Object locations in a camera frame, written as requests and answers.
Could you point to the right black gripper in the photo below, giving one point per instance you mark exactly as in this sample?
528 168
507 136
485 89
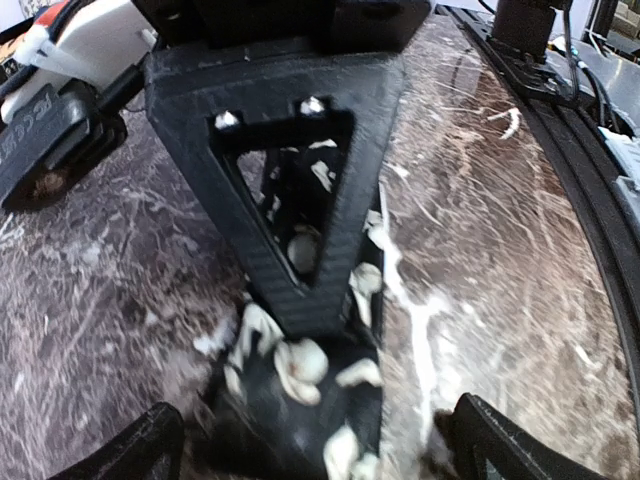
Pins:
282 145

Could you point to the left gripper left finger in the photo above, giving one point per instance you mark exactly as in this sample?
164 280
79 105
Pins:
151 447

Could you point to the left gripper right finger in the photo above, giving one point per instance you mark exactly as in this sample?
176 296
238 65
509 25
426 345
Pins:
488 445

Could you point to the black white patterned tie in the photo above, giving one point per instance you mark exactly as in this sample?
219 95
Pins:
305 407

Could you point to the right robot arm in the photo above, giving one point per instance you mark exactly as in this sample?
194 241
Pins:
103 44

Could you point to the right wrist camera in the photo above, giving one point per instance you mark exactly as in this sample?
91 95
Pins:
52 143

